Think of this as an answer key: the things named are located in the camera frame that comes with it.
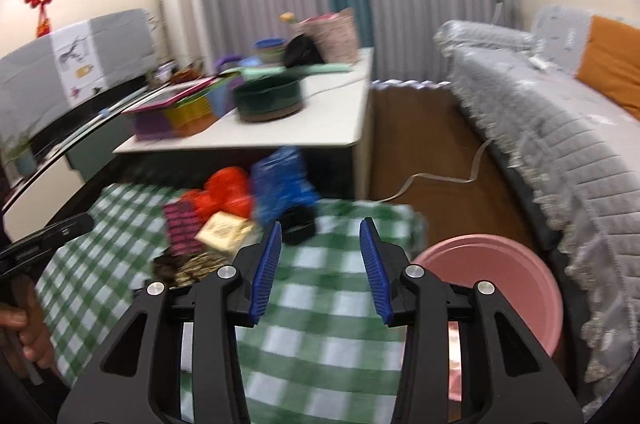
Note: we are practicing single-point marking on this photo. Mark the pink striped packet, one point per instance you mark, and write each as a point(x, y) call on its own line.
point(182, 226)

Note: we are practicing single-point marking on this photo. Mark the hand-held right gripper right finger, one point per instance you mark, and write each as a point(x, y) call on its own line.
point(375, 274)

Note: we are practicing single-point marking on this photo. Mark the dark green round tin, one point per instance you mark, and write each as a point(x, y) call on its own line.
point(270, 99)

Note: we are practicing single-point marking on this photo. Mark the small potted plant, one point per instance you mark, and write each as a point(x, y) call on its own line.
point(20, 157)

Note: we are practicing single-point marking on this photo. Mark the orange cushion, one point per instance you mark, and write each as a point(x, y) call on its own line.
point(615, 64)

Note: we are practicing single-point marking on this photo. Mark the grey television cover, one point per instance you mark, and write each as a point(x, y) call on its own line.
point(115, 39)

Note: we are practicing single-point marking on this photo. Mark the white coffee table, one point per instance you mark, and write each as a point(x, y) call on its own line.
point(325, 114)

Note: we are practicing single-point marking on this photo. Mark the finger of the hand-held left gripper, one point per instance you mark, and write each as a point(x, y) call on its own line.
point(60, 231)

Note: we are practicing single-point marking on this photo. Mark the black bag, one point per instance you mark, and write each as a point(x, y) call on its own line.
point(302, 52)

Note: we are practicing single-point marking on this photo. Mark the colourful storage box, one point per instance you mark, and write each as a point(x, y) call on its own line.
point(185, 114)

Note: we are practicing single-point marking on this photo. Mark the white standing air conditioner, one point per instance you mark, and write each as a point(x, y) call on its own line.
point(182, 4)

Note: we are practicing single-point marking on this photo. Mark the blue lidded jar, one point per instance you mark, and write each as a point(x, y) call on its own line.
point(270, 52)

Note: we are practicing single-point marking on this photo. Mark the floral patterned cloth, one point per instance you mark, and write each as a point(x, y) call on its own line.
point(195, 269)

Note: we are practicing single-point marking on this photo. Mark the small black object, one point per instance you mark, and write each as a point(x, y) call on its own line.
point(299, 229)

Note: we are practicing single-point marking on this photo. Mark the purple plastic container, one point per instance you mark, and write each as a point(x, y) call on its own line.
point(222, 64)

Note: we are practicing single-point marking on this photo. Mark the beige tissue packet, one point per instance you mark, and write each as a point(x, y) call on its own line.
point(222, 231)

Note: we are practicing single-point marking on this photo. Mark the small yellow toy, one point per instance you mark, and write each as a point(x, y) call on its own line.
point(287, 18)

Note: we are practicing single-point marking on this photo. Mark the pink plastic bin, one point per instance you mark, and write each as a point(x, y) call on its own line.
point(500, 264)

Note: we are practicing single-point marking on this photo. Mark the pale green lid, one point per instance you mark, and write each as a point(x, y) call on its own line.
point(330, 68)

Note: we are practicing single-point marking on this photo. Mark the television cabinet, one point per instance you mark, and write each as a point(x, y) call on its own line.
point(85, 157)

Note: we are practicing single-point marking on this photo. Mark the blue snack packet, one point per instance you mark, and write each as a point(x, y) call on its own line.
point(280, 184)

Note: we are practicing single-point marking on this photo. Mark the green checked cloth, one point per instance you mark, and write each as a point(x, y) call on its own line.
point(325, 354)

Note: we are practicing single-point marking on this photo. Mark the pink patterned bag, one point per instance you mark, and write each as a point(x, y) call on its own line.
point(335, 37)

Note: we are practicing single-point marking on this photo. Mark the sofa with grey cover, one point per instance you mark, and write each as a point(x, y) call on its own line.
point(550, 129)

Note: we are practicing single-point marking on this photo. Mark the brown plush toy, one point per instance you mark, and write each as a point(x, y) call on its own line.
point(185, 74)

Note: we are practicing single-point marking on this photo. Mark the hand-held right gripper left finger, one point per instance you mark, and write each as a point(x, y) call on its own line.
point(265, 269)

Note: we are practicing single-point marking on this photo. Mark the red plastic bag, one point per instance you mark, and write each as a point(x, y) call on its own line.
point(227, 191)

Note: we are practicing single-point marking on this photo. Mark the person's left hand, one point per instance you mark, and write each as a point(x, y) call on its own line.
point(27, 319)

